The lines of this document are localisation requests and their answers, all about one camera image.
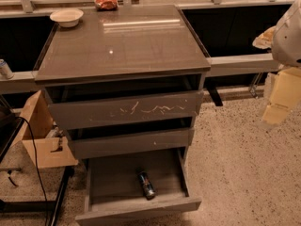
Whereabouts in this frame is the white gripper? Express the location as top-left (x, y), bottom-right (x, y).
top-left (252, 0), bottom-right (301, 125)

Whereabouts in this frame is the blue redbull can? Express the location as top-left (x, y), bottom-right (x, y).
top-left (137, 170), bottom-right (156, 200)

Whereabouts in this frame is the grey drawer cabinet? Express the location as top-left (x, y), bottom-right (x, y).
top-left (33, 4), bottom-right (212, 162)

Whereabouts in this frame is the grey top drawer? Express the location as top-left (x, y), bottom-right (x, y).
top-left (49, 90), bottom-right (203, 130)

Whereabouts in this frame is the grey drawer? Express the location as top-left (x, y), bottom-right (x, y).
top-left (69, 128), bottom-right (195, 159)
top-left (49, 90), bottom-right (203, 130)
top-left (75, 149), bottom-right (201, 226)

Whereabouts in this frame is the grey bottom drawer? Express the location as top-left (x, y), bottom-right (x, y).
top-left (75, 149), bottom-right (201, 226)

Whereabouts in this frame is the grey middle drawer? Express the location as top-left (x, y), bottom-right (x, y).
top-left (69, 128), bottom-right (195, 159)

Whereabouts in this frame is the white can on ledge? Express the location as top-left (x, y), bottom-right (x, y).
top-left (0, 59), bottom-right (14, 79)

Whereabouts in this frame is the red crumpled snack bag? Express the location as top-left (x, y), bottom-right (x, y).
top-left (94, 0), bottom-right (119, 10)

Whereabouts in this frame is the white bowl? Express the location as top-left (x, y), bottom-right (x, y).
top-left (50, 8), bottom-right (84, 28)

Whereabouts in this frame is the cardboard box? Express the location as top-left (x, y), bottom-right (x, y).
top-left (13, 90), bottom-right (78, 169)

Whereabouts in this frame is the black cable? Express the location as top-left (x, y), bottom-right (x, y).
top-left (17, 116), bottom-right (50, 226)

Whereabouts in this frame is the black metal cart frame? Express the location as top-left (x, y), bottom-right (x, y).
top-left (0, 105), bottom-right (74, 226)

